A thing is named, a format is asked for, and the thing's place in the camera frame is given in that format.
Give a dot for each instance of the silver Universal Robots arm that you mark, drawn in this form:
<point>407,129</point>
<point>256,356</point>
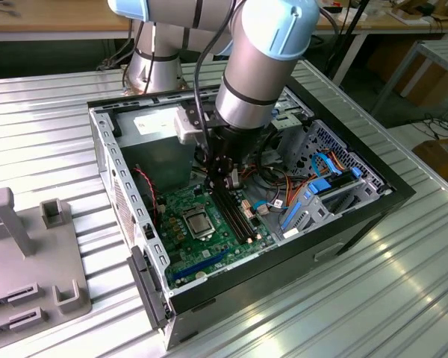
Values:
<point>254,67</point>

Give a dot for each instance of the black open PC case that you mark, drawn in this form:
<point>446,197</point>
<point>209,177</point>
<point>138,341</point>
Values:
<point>287,268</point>

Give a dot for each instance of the blue expansion slot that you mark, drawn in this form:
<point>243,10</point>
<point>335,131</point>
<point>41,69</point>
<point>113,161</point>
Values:
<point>201,265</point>

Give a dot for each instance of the black RAM slot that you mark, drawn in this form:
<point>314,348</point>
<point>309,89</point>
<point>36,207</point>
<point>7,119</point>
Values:
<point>242,216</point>
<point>234,216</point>
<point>238,216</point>
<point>231,216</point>

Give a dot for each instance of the green motherboard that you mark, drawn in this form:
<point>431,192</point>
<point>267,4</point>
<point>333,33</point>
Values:
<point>224,238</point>

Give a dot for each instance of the grey power supply unit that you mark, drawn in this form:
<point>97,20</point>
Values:
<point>153,164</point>

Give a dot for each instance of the grey metal frame table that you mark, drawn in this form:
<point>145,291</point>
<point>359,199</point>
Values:
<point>444,48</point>

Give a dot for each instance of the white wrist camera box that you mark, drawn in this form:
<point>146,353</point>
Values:
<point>186,130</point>

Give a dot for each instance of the black plastic case latch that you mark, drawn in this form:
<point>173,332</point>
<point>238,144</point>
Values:
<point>149,291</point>

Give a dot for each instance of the blue disk carrier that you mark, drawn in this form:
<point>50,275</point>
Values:
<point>321,185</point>

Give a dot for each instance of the grey plastic parts rack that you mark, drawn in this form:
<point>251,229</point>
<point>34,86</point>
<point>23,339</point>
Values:
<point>41,261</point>

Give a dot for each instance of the black camera bracket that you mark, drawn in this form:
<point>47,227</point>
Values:
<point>213,121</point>

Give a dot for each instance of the blue plastic rail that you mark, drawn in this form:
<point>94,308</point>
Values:
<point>293,218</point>

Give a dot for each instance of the perforated metal disk bay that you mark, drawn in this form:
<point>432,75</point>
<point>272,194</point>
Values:
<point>362,166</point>

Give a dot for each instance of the CPU with silver lid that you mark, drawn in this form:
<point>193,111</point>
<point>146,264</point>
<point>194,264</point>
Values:
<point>198,225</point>

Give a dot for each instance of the wooden desk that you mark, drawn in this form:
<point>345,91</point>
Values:
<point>59,15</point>

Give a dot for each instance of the brown cardboard box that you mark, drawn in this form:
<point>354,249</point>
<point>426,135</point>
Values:
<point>444,156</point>

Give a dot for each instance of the black slanted pole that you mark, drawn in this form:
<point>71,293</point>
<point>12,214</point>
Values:
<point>353,26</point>

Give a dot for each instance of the grey metal drive cage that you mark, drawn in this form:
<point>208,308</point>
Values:
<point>291,141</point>

